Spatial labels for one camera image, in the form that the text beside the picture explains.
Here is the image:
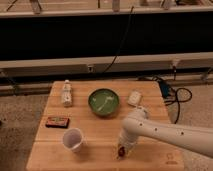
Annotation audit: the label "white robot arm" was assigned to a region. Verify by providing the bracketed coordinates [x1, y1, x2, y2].
[118, 107, 213, 158]

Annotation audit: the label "black floor cables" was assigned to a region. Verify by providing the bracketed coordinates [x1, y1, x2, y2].
[137, 75, 194, 114]

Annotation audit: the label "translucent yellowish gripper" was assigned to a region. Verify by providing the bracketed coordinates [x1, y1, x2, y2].
[117, 144, 133, 159]

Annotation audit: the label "red and black box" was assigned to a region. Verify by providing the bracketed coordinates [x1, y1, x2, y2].
[45, 117, 69, 128]

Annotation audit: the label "white plastic cup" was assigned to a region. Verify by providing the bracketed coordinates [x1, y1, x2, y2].
[62, 128, 83, 153]

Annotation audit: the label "green bowl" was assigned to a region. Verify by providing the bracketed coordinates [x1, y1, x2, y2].
[88, 88, 120, 117]

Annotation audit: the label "white sponge block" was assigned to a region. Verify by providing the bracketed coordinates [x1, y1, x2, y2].
[127, 90, 142, 106]

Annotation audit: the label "small white bottle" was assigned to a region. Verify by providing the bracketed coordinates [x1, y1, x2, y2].
[61, 80, 72, 107]

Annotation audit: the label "black hanging cable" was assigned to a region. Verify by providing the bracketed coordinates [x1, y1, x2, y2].
[100, 5, 135, 75]

